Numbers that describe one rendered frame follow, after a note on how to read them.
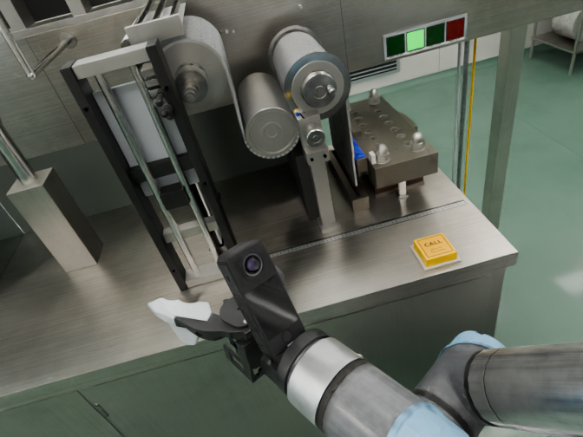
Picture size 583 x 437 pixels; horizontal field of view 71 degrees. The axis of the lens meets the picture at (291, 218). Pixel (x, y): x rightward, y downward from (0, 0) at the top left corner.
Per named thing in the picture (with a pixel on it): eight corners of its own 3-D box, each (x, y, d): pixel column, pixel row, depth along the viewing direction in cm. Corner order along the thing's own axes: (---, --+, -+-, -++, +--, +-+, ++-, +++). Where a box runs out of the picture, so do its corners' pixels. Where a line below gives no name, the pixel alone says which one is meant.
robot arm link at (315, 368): (311, 396, 34) (372, 339, 39) (276, 365, 37) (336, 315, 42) (317, 445, 38) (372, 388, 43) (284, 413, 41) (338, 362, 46)
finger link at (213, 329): (171, 337, 45) (247, 344, 43) (167, 328, 44) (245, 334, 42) (188, 306, 49) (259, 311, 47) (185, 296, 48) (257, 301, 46)
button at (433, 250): (426, 268, 89) (426, 260, 88) (413, 247, 95) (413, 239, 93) (457, 259, 89) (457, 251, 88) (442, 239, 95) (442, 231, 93)
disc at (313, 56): (291, 127, 93) (277, 62, 84) (291, 127, 93) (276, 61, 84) (354, 111, 93) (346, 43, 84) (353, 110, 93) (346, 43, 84)
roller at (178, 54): (171, 118, 88) (143, 51, 79) (176, 81, 108) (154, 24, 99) (234, 101, 88) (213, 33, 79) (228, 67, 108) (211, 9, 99)
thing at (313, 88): (298, 81, 85) (332, 68, 84) (296, 77, 86) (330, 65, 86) (308, 113, 89) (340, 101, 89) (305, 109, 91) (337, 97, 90)
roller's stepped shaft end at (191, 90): (185, 108, 75) (178, 92, 73) (186, 97, 80) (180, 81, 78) (201, 104, 75) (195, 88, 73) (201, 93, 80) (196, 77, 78)
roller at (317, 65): (297, 120, 91) (286, 68, 84) (279, 82, 112) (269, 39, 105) (346, 106, 92) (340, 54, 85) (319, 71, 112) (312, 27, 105)
